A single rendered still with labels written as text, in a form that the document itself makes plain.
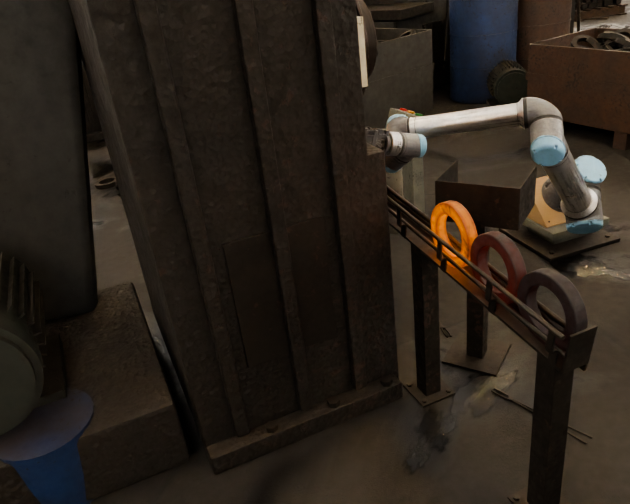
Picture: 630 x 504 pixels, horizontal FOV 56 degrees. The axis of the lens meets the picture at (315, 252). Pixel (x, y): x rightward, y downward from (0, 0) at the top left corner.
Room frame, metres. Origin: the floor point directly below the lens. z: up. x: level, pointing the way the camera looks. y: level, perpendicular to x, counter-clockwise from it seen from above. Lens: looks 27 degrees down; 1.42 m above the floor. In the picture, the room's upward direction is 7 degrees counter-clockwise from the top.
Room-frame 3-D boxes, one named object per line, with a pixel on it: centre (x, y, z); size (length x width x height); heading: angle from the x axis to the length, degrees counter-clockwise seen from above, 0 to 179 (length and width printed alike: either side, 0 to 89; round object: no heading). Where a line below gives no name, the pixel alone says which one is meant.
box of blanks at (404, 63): (4.86, -0.47, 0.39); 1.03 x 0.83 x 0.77; 126
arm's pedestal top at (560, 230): (2.60, -1.21, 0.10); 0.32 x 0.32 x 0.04; 16
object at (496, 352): (1.75, -0.57, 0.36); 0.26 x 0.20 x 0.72; 56
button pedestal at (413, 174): (3.01, -0.58, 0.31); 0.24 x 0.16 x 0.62; 21
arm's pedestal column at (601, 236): (2.60, -1.21, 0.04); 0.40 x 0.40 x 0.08; 16
